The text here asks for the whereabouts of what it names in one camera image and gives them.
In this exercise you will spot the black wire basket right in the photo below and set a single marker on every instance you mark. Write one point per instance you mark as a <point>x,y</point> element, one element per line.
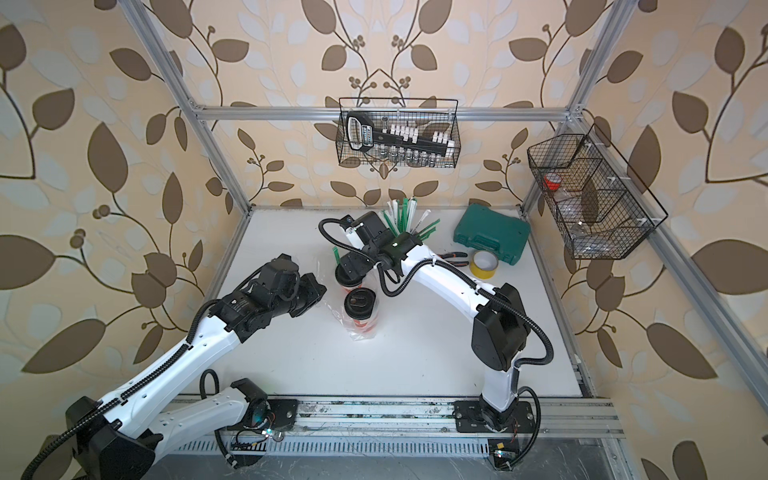
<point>604,208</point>

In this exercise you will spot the green white wrapped straws bundle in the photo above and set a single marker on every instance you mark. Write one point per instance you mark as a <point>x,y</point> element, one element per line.
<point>405,216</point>

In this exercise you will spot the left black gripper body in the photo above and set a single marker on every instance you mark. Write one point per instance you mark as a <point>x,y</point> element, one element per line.
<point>300,297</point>

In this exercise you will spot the orange black pliers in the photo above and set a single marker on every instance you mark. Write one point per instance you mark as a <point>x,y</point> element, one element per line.
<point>458,259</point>

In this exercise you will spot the clear plastic carrier bag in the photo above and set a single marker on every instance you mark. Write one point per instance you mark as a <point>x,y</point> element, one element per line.
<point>333,299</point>

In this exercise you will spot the red paper cup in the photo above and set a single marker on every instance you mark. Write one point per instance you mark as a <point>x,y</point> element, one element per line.
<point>346,280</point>
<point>360,310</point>

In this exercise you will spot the black wire basket rear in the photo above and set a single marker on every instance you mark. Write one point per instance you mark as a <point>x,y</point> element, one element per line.
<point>420,110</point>

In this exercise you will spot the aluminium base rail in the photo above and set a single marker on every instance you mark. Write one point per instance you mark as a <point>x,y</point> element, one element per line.
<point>375,417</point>

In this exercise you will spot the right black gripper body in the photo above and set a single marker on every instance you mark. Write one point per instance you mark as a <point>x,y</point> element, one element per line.
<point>363,260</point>

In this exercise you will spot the yellow tape roll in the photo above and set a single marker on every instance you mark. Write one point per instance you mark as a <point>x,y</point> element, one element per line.
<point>483,264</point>

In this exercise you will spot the black wire basket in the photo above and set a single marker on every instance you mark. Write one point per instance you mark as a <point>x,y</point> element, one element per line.
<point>604,208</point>
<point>420,110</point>

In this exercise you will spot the black socket wrench set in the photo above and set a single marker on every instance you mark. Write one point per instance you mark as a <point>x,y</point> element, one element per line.
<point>377,133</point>

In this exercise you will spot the green plastic tool case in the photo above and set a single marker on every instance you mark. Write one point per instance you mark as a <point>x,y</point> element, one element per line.
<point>482,228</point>

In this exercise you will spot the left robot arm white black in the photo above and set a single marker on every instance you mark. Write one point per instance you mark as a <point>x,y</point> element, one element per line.
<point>122,435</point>

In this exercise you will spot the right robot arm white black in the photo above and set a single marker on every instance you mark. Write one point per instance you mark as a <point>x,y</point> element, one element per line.
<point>503,337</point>

